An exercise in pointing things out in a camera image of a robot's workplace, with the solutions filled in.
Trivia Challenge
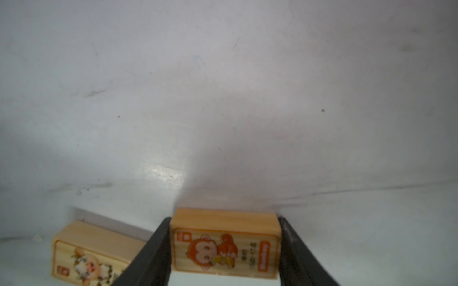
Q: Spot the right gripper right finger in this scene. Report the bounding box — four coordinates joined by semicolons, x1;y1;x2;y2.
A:
279;216;339;286

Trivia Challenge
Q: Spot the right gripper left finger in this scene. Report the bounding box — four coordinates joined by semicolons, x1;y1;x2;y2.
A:
112;217;172;286

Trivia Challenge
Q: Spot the printed wood block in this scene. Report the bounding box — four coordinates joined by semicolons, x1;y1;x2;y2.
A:
169;208;282;279
51;220;146;286

